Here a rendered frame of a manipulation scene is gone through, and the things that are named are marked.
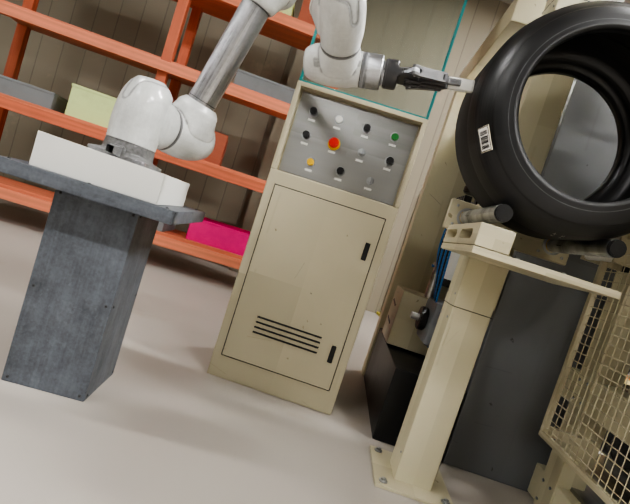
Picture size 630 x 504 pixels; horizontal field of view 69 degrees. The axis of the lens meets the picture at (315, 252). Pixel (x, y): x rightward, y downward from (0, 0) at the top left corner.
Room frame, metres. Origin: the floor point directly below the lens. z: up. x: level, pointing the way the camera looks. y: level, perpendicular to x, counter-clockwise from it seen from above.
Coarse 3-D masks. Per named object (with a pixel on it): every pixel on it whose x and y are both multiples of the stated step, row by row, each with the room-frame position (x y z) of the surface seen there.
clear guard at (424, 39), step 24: (384, 0) 1.91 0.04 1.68; (408, 0) 1.91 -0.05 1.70; (432, 0) 1.90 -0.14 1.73; (456, 0) 1.90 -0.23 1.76; (384, 24) 1.91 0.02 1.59; (408, 24) 1.91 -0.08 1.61; (432, 24) 1.90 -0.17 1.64; (456, 24) 1.90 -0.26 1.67; (384, 48) 1.91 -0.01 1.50; (408, 48) 1.90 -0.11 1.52; (432, 48) 1.90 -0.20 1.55; (360, 96) 1.91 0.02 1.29; (384, 96) 1.91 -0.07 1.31; (408, 96) 1.90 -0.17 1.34; (432, 96) 1.90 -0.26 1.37
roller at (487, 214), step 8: (480, 208) 1.29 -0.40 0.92; (488, 208) 1.19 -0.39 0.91; (496, 208) 1.13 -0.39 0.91; (504, 208) 1.12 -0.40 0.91; (464, 216) 1.41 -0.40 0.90; (472, 216) 1.32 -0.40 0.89; (480, 216) 1.24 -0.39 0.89; (488, 216) 1.18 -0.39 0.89; (496, 216) 1.13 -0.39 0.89; (504, 216) 1.12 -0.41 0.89
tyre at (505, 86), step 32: (544, 32) 1.11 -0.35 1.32; (576, 32) 1.10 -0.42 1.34; (608, 32) 1.25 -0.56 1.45; (512, 64) 1.11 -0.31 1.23; (544, 64) 1.37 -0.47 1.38; (576, 64) 1.37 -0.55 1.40; (608, 64) 1.35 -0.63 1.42; (480, 96) 1.15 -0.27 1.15; (512, 96) 1.10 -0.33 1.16; (608, 96) 1.37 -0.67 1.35; (512, 128) 1.10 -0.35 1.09; (480, 160) 1.16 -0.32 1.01; (512, 160) 1.10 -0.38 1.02; (480, 192) 1.25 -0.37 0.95; (512, 192) 1.12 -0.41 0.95; (544, 192) 1.10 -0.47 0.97; (608, 192) 1.36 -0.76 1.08; (512, 224) 1.26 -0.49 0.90; (544, 224) 1.13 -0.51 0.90; (576, 224) 1.11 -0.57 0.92; (608, 224) 1.10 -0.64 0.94
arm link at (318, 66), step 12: (312, 48) 1.21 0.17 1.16; (360, 48) 1.18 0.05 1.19; (312, 60) 1.20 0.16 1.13; (324, 60) 1.18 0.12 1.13; (336, 60) 1.16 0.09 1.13; (348, 60) 1.17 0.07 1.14; (360, 60) 1.20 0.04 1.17; (312, 72) 1.22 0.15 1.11; (324, 72) 1.20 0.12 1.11; (336, 72) 1.19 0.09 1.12; (348, 72) 1.19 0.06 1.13; (360, 72) 1.21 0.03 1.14; (324, 84) 1.25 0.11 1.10; (336, 84) 1.23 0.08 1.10; (348, 84) 1.23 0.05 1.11
